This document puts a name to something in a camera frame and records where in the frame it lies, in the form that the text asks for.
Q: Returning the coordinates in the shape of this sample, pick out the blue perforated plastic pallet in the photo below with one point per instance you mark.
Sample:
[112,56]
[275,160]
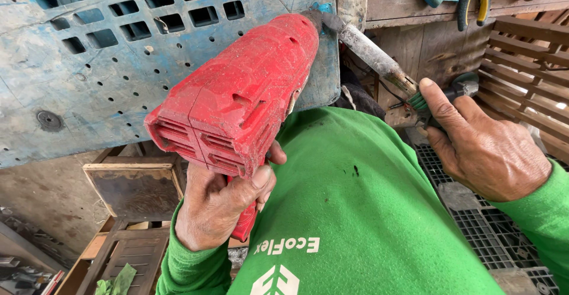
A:
[89,81]

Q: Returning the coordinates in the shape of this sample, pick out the person's left hand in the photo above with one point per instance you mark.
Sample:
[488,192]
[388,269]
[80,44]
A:
[209,210]

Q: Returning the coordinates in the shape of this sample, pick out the square wooden stool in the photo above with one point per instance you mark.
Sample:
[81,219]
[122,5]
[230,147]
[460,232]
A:
[135,188]

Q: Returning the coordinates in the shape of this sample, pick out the wooden workbench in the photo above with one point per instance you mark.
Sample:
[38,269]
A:
[413,37]

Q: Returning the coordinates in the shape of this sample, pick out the red power drill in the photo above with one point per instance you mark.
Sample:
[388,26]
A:
[235,95]

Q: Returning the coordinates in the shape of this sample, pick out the person's right hand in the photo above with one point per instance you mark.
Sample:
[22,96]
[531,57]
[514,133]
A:
[484,157]

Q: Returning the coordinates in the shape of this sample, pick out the heap of metal scrap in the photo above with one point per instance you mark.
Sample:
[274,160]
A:
[24,272]

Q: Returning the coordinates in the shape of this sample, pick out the green rag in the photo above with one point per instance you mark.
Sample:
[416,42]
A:
[116,282]

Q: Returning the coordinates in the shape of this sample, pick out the wooden slatted crate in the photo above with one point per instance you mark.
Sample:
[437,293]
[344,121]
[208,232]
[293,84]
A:
[524,77]

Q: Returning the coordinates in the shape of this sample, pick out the black plastic grid crate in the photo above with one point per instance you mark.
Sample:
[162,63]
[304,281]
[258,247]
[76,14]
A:
[493,237]

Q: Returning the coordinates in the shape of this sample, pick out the green long-sleeved shirt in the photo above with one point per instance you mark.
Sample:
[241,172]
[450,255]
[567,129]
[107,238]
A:
[355,206]

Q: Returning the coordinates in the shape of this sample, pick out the slatted wooden chair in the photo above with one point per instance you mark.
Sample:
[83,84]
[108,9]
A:
[129,255]

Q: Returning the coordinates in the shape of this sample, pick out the black cloth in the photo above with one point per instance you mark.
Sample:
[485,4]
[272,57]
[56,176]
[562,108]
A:
[358,97]

